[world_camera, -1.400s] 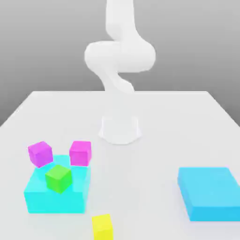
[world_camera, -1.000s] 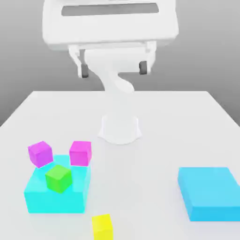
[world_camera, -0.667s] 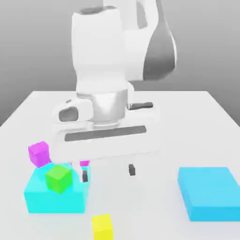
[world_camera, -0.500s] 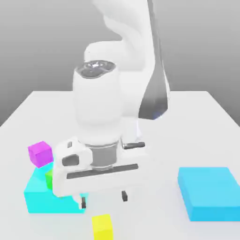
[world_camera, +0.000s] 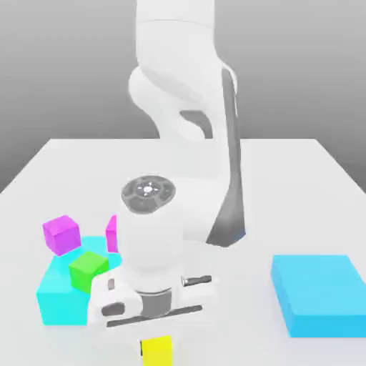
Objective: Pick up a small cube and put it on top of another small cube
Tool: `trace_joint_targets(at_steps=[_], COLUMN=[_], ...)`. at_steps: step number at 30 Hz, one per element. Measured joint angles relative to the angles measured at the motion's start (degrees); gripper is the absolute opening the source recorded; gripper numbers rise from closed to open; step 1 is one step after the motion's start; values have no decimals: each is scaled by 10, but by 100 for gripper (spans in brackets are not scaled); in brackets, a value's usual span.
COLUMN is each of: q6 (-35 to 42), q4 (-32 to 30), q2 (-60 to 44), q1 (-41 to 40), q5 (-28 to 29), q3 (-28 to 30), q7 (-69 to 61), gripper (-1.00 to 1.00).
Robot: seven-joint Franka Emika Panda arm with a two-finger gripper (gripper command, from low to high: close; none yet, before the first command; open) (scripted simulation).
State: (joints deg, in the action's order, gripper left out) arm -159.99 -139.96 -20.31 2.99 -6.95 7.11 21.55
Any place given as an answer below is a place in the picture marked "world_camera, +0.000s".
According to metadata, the large blue box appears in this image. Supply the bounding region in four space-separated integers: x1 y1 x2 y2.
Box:
270 254 366 339

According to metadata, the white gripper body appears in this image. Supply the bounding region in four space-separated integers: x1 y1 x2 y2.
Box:
90 304 213 353

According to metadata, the large cyan box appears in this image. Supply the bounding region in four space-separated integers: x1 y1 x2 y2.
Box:
36 235 124 327

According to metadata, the small yellow cube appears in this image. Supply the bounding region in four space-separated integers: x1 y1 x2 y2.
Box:
139 335 174 366

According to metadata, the small magenta cube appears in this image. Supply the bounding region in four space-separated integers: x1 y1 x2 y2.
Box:
104 214 119 254
41 214 83 257

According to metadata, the small green cube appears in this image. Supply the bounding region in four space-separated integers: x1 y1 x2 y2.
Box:
68 250 110 295

